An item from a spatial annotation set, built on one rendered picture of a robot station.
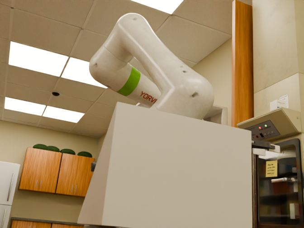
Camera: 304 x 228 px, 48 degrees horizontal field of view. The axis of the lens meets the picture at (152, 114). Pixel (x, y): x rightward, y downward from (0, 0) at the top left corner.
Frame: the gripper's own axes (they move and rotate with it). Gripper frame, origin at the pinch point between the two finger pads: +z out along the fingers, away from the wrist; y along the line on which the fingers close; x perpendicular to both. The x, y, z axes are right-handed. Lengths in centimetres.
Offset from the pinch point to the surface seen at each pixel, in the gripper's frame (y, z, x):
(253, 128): 17.5, 7.3, -15.5
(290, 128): -2.3, 11.5, -11.5
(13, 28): 202, -121, -133
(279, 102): 1.0, 8.7, -24.5
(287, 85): 2.8, 15.8, -35.5
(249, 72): 32, 17, -55
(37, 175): 517, -46, -36
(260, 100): 22.0, 15.8, -33.8
